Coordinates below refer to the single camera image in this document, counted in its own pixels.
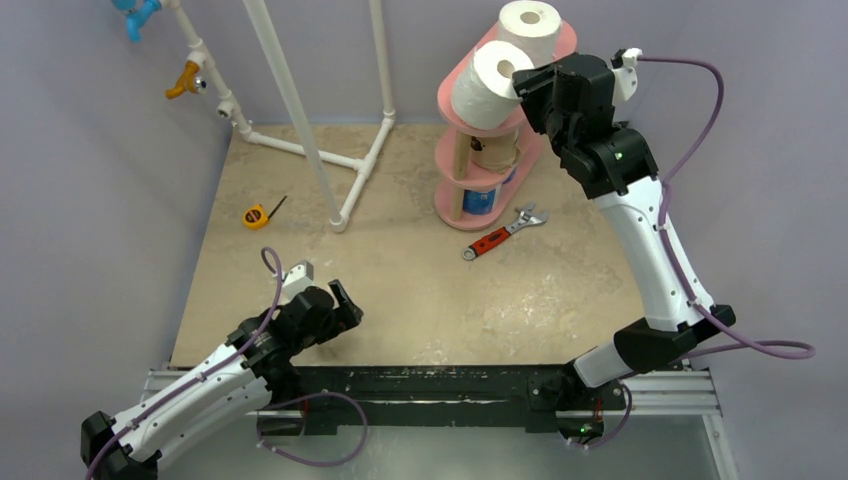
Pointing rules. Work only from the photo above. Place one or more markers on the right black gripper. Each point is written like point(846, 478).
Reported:
point(536, 92)

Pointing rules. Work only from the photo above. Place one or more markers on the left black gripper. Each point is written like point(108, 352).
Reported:
point(348, 314)

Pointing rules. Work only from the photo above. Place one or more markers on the white paper towel roll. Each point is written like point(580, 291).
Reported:
point(532, 26)

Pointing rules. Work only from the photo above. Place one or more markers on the brown paper roll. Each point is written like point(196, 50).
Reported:
point(495, 154)

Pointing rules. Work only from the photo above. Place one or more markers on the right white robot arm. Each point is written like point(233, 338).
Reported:
point(618, 173)

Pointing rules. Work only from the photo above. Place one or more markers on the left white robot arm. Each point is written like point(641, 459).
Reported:
point(251, 369)

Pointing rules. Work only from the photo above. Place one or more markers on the pink three-tier shelf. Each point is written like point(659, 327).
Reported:
point(452, 157)

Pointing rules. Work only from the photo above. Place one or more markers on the yellow tape measure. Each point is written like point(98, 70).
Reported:
point(257, 216)

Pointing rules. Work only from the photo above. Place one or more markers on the orange pipe valve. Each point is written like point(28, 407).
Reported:
point(189, 81)

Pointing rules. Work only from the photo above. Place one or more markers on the blue pipe valve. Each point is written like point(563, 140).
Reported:
point(136, 14)

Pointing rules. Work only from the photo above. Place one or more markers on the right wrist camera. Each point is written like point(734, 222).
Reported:
point(624, 68)

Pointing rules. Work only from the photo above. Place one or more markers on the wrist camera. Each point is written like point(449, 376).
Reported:
point(624, 68)
point(298, 278)

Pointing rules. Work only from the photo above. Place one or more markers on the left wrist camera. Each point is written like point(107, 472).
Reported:
point(298, 278)

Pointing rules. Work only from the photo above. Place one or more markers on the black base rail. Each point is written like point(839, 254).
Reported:
point(535, 398)

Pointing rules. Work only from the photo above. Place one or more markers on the red handled adjustable wrench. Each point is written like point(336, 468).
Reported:
point(526, 217)

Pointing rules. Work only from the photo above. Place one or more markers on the white pvc pipe frame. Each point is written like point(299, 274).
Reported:
point(339, 213)

